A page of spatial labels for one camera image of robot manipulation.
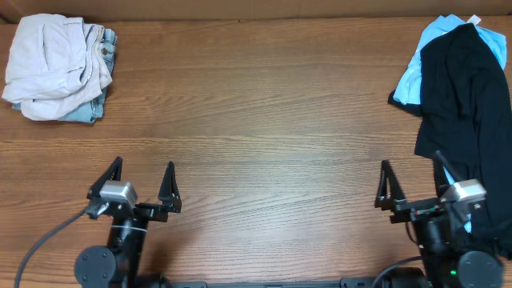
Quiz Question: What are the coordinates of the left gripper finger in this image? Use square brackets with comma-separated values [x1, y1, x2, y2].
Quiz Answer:
[87, 157, 123, 199]
[158, 161, 181, 205]

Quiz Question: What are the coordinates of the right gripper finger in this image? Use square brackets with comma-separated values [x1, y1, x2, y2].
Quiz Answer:
[374, 160, 406, 208]
[432, 150, 462, 196]

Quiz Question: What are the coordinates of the black t-shirt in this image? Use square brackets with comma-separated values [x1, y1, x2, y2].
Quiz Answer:
[388, 24, 511, 258]

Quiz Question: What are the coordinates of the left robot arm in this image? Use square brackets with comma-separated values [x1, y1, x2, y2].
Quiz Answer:
[74, 157, 182, 288]

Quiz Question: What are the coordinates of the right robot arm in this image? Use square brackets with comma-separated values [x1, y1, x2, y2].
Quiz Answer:
[372, 151, 504, 288]

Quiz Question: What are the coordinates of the light blue t-shirt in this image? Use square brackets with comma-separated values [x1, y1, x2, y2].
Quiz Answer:
[391, 14, 507, 105]

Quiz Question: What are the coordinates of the white folded garment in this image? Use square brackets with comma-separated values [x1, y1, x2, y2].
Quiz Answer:
[2, 14, 88, 105]

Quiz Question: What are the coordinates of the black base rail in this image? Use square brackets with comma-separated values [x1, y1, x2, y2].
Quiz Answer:
[165, 277, 374, 288]

